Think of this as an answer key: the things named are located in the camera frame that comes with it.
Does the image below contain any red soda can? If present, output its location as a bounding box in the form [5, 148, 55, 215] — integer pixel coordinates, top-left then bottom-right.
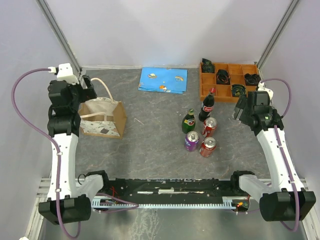
[199, 137, 217, 157]
[201, 117, 218, 138]

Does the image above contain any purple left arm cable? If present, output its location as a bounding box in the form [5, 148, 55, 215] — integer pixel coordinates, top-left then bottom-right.
[11, 68, 82, 239]

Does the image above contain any orange wooden compartment tray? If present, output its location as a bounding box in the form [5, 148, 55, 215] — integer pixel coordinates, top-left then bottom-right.
[198, 62, 259, 103]

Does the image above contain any rolled dark belt right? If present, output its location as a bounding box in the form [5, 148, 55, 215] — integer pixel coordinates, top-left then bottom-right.
[244, 73, 261, 86]

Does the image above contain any green glass bottle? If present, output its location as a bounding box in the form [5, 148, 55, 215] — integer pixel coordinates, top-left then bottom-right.
[181, 108, 196, 134]

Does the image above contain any purple soda can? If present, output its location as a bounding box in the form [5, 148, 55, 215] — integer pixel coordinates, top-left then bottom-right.
[184, 131, 199, 152]

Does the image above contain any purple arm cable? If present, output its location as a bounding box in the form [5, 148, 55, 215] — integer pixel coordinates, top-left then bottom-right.
[259, 78, 301, 232]
[11, 68, 82, 239]

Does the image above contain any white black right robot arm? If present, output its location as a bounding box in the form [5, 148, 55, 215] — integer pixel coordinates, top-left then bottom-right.
[229, 91, 316, 222]

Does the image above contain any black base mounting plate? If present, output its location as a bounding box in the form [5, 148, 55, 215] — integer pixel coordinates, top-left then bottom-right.
[98, 178, 248, 205]

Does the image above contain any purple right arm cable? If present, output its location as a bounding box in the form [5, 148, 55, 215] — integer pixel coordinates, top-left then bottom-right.
[259, 78, 301, 232]

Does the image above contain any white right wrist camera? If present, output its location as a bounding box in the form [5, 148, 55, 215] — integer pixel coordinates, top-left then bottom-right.
[256, 80, 274, 100]

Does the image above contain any rolled dark belt middle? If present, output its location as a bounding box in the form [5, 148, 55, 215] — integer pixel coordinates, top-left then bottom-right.
[216, 69, 231, 85]

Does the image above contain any canvas tote bag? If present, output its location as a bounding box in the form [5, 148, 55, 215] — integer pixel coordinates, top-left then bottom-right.
[78, 77, 127, 139]

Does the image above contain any blue patterned folded cloth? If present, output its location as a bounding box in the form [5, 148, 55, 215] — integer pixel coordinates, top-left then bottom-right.
[138, 67, 188, 94]

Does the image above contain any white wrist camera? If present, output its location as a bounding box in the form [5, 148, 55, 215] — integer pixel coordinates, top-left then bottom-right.
[256, 80, 274, 100]
[48, 63, 80, 85]

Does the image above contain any cola plastic bottle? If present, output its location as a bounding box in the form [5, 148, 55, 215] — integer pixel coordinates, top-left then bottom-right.
[198, 88, 216, 122]

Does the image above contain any blue cable duct rail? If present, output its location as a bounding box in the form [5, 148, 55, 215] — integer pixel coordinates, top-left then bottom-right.
[91, 196, 250, 210]

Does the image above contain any rolled dark belt top-left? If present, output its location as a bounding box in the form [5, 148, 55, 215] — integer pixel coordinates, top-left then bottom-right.
[201, 58, 215, 74]

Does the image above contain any rolled dark belt lower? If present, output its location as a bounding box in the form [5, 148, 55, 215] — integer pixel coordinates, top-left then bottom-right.
[231, 84, 247, 98]

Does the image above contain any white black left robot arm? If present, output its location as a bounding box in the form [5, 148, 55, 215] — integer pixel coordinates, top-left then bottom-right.
[38, 75, 111, 225]

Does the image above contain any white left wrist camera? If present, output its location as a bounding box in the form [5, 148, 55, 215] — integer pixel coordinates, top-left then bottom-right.
[48, 63, 80, 85]

